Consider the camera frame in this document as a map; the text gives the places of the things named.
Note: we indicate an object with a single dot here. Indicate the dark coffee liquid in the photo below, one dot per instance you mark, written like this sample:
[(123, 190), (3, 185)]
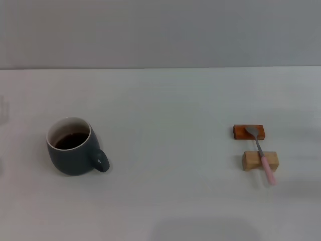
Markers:
[(71, 141)]

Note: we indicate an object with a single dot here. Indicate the reddish brown wooden block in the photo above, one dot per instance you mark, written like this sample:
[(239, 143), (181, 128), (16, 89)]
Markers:
[(239, 133)]

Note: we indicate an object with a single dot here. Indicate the light wooden arch block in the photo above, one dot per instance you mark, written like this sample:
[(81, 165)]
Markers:
[(250, 162)]

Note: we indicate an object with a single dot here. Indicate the dark grey ceramic cup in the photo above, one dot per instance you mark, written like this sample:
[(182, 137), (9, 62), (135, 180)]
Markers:
[(72, 163)]

